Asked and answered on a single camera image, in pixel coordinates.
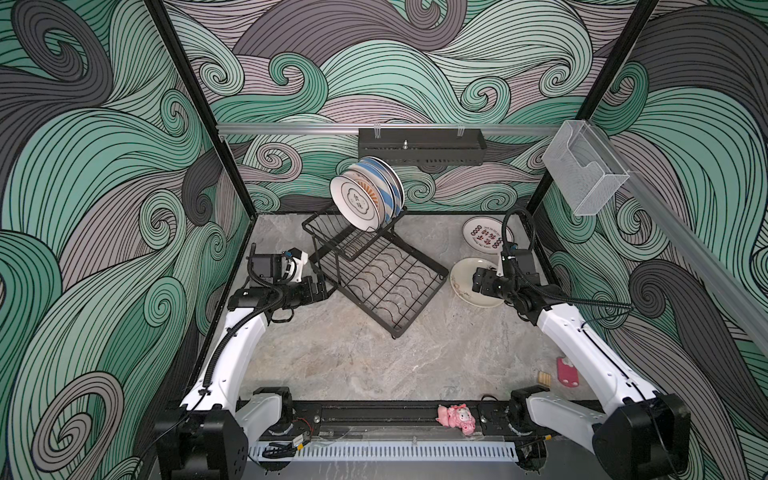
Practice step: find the aluminium rail wall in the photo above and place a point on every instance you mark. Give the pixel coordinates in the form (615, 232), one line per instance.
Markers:
(681, 207)
(305, 128)

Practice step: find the aluminium rail right wall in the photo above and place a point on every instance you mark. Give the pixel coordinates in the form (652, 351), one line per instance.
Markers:
(681, 207)

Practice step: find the orange sunburst plate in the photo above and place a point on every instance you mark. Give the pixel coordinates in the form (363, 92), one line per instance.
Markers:
(371, 190)
(396, 182)

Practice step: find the white slotted cable duct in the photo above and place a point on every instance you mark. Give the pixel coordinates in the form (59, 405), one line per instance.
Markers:
(406, 451)

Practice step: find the black perforated wall shelf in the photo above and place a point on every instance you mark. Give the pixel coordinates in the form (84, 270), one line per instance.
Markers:
(423, 147)

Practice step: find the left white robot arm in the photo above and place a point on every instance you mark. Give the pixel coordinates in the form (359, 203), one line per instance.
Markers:
(210, 434)

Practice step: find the white rabbit pink stand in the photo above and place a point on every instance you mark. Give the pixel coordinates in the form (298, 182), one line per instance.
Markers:
(567, 373)

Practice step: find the aluminium rail back wall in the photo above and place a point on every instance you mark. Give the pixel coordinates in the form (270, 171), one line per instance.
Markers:
(305, 128)

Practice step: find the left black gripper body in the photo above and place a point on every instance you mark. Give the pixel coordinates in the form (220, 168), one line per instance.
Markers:
(297, 294)

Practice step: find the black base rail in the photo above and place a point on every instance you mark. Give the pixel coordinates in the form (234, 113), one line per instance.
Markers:
(330, 419)

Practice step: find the black wire dish rack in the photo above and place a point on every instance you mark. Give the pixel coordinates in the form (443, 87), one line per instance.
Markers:
(387, 278)

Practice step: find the cream cartoon plate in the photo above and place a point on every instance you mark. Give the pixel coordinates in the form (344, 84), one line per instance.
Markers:
(461, 282)

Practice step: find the red patterned white plate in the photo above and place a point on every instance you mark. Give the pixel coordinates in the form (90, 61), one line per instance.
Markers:
(483, 234)

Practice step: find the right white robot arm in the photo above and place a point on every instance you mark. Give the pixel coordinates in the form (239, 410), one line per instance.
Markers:
(638, 432)

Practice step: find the blue striped plate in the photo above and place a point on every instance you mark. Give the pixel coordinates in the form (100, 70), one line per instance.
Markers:
(377, 177)

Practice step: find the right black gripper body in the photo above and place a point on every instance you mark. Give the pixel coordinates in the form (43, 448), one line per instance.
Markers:
(494, 285)

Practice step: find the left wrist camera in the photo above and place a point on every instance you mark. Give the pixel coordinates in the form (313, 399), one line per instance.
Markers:
(294, 263)

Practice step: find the pink plush toy centre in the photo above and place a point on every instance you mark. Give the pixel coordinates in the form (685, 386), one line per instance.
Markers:
(458, 417)

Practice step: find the clear acrylic wall holder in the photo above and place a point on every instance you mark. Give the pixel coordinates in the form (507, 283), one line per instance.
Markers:
(585, 167)

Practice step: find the black rimmed white plate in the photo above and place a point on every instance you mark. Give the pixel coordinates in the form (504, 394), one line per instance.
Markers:
(354, 204)

